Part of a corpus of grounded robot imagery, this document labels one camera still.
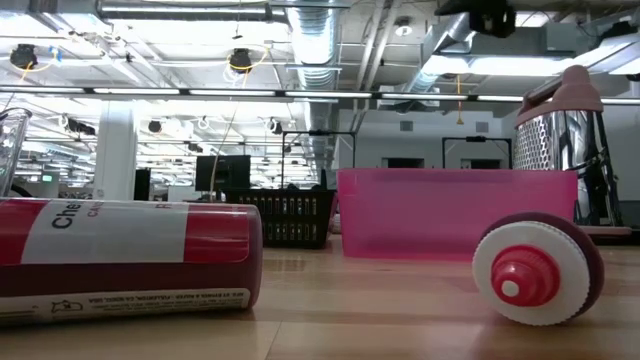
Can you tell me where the red food colouring bottle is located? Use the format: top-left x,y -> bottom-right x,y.
471,211 -> 605,327
0,197 -> 265,327

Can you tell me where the black background monitor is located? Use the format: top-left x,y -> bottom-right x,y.
194,154 -> 252,193

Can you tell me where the long ceiling light strip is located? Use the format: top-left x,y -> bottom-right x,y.
0,85 -> 640,104

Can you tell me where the pink translucent plastic bin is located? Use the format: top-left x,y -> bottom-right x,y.
336,167 -> 580,264

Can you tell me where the black background cabinet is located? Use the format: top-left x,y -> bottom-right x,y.
133,168 -> 152,202

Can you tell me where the white building column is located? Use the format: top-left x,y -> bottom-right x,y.
92,99 -> 139,202

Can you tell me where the clear plastic bin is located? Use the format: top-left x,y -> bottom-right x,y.
0,106 -> 33,199

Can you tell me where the black metal stand frame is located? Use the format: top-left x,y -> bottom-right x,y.
281,130 -> 357,190
441,136 -> 513,170

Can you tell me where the silver ventilation duct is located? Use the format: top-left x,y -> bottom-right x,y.
287,0 -> 346,171

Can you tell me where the yellow hanging cord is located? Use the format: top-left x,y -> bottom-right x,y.
455,74 -> 464,126

